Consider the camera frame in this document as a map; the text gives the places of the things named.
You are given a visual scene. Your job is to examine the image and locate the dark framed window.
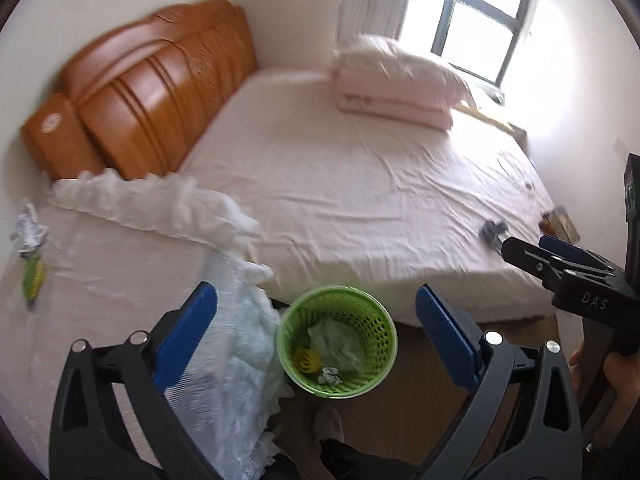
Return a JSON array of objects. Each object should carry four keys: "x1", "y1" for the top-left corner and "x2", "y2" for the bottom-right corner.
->
[{"x1": 432, "y1": 0, "x2": 536, "y2": 86}]

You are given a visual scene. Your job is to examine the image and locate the light wooden nightstand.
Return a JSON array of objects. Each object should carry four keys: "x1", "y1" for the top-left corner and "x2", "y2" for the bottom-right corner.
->
[{"x1": 460, "y1": 102, "x2": 527, "y2": 137}]

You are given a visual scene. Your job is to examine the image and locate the small dark object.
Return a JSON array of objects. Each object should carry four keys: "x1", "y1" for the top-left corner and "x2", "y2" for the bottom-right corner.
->
[{"x1": 480, "y1": 220, "x2": 507, "y2": 247}]

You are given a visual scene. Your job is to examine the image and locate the small tan box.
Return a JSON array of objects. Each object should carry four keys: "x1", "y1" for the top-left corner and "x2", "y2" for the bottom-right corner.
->
[{"x1": 554, "y1": 212, "x2": 581, "y2": 244}]

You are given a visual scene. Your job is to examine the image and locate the person's right hand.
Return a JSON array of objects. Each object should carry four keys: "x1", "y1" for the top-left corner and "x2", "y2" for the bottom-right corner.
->
[{"x1": 570, "y1": 342, "x2": 640, "y2": 411}]

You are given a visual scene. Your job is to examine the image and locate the yellow round item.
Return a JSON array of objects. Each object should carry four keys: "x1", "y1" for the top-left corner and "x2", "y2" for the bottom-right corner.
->
[{"x1": 292, "y1": 347, "x2": 321, "y2": 374}]

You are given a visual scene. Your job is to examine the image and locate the green plastic mesh basket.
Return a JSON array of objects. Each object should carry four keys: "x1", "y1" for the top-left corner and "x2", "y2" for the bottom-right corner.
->
[{"x1": 276, "y1": 286, "x2": 398, "y2": 398}]

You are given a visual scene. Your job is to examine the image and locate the white and silver crumpled wrapper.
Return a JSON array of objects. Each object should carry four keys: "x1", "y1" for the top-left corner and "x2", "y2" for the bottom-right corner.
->
[{"x1": 10, "y1": 200, "x2": 51, "y2": 256}]

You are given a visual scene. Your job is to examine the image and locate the white lace bedspread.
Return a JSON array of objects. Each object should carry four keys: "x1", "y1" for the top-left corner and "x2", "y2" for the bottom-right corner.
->
[{"x1": 0, "y1": 169, "x2": 296, "y2": 480}]

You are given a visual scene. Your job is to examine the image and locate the folded pink quilt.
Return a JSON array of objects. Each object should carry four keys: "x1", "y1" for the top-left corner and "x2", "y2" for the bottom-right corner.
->
[{"x1": 327, "y1": 34, "x2": 473, "y2": 132}]

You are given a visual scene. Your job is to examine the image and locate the bed with pink sheet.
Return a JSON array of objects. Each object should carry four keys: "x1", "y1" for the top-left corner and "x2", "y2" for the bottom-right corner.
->
[{"x1": 177, "y1": 67, "x2": 558, "y2": 326}]

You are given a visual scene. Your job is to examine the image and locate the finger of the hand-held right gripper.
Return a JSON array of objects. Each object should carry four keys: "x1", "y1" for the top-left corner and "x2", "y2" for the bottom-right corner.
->
[
  {"x1": 539, "y1": 235, "x2": 626, "y2": 273},
  {"x1": 501, "y1": 236, "x2": 568, "y2": 288}
]

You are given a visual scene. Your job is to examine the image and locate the orange wooden headboard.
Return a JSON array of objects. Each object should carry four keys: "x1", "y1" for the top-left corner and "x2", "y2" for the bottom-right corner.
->
[{"x1": 20, "y1": 0, "x2": 258, "y2": 183}]

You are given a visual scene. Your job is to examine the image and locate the person's leg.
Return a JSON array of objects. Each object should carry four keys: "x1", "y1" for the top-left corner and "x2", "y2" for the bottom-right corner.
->
[{"x1": 270, "y1": 437, "x2": 417, "y2": 480}]

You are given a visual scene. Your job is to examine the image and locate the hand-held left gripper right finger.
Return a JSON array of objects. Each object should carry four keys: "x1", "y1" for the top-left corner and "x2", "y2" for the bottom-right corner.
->
[{"x1": 415, "y1": 284, "x2": 583, "y2": 480}]

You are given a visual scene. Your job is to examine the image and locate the green and white wrapper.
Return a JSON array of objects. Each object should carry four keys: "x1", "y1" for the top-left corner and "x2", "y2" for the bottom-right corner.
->
[{"x1": 21, "y1": 255, "x2": 48, "y2": 311}]

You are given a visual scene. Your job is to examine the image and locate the white slipper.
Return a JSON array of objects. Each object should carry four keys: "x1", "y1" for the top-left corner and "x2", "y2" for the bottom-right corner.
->
[{"x1": 312, "y1": 406, "x2": 346, "y2": 444}]

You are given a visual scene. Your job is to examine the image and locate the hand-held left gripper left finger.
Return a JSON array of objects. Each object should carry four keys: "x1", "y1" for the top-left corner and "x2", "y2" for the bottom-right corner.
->
[{"x1": 47, "y1": 282, "x2": 221, "y2": 480}]

